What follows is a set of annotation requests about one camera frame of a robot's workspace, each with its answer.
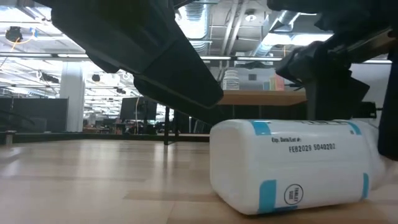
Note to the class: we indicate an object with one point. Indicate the bright ceiling light panel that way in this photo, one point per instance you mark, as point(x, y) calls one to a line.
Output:
point(286, 40)

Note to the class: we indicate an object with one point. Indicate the silver ventilation duct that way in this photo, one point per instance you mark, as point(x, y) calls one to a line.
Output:
point(196, 18)
point(264, 46)

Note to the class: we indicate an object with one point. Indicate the round ceiling fixture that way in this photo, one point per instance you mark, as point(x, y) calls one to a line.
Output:
point(250, 17)

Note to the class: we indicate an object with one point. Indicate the grey office chair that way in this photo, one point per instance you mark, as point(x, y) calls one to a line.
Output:
point(199, 127)

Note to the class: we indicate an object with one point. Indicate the grey wall vent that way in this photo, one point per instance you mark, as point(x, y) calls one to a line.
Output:
point(252, 76)

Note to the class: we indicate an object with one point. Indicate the dark office partition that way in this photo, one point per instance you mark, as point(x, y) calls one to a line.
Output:
point(37, 112)

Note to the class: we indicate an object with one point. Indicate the small pink-red bottle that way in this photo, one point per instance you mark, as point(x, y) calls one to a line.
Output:
point(280, 84)

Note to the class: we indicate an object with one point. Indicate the white building column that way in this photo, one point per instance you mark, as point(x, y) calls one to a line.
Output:
point(72, 93)

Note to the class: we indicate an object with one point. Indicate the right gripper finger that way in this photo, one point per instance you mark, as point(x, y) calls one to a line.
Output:
point(339, 96)
point(390, 109)

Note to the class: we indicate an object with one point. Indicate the black aluminium table frame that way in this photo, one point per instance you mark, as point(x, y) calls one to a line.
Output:
point(62, 137)

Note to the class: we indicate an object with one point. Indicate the black computer monitor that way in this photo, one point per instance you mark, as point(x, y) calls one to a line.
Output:
point(130, 109)
point(370, 110)

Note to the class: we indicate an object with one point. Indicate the small grey post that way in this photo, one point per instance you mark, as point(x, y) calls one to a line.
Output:
point(10, 137)

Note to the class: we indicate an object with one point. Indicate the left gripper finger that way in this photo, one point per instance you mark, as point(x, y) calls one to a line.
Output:
point(140, 37)

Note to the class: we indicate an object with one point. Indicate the black beam with light strips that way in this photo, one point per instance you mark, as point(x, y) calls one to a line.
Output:
point(233, 58)

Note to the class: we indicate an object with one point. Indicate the black ceiling camera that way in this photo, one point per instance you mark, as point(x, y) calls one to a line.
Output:
point(14, 33)

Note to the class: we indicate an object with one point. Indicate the small yellow-green bottle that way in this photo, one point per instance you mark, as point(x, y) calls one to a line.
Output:
point(272, 84)

